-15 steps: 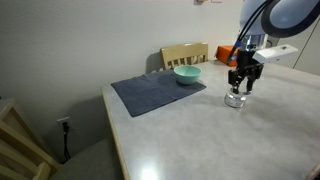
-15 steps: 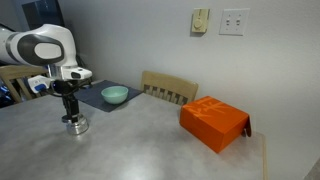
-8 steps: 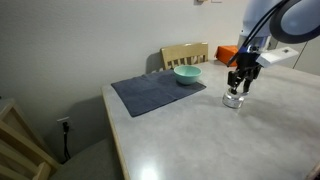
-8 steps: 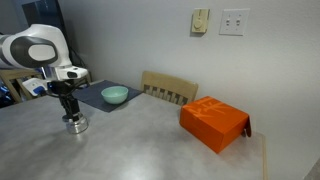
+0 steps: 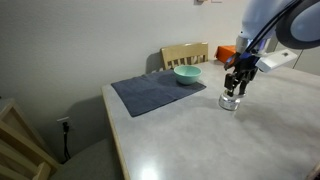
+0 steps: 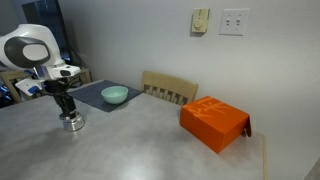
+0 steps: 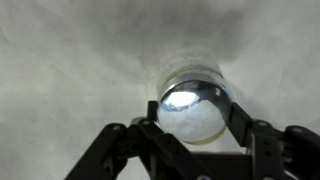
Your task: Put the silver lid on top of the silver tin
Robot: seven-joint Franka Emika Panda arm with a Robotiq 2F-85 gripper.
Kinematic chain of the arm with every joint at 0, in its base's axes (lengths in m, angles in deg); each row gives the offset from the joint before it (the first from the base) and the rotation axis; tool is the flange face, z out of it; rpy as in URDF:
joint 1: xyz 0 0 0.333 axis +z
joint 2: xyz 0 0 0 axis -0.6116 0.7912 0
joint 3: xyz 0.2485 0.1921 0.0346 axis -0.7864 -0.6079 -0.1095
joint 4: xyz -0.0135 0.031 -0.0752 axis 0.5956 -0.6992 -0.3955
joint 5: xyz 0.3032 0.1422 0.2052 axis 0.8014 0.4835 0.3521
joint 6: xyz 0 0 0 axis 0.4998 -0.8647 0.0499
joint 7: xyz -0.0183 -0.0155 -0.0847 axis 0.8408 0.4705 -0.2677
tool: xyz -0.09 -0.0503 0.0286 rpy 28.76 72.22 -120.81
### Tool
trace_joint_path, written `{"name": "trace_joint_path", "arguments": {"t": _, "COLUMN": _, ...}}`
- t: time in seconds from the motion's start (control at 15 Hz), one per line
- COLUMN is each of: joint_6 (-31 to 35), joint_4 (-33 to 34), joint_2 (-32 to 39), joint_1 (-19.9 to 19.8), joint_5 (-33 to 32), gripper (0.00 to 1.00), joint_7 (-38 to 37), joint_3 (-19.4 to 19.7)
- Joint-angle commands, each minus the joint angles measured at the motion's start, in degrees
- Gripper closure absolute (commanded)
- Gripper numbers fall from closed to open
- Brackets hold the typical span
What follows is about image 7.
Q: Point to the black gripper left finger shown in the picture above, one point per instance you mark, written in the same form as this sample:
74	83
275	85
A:
156	150

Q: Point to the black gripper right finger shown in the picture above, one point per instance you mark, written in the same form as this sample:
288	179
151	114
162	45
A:
276	153

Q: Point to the clear glass jar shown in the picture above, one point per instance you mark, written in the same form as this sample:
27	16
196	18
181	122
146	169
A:
195	111

